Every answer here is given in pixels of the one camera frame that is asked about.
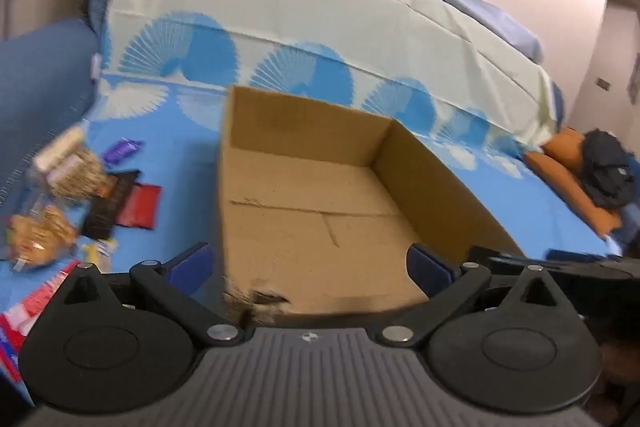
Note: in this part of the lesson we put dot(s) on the clear cookie bag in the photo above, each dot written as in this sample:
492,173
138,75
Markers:
37,232

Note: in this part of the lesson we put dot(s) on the orange pillow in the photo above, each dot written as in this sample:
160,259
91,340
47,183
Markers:
560,177

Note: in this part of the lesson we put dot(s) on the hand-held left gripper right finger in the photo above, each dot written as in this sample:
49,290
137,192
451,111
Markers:
430,269

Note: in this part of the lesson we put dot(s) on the red white snack packet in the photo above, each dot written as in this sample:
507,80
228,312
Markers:
20,317

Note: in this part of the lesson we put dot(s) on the clear nut bar packet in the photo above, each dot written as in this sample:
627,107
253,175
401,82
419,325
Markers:
75,177

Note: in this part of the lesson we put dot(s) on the black bag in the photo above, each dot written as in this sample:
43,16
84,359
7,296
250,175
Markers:
607,167

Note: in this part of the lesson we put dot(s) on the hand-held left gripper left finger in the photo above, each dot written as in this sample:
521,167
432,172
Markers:
192,264

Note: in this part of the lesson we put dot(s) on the blue white fan-print sheet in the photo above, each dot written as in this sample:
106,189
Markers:
300,7

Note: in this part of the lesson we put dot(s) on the purple snack packet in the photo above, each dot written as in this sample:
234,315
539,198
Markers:
122,152

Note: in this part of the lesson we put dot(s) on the cardboard box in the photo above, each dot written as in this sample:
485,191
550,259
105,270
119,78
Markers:
310,207

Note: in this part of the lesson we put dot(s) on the black snack bar packet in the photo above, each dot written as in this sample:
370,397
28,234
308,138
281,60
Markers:
110,207

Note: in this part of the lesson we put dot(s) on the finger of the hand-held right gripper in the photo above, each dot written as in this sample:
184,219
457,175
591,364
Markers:
500,258

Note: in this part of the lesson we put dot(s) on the blue fabric cushion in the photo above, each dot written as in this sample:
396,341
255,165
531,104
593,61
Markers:
40,97

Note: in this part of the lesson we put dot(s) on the wall switch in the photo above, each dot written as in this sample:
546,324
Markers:
603,83

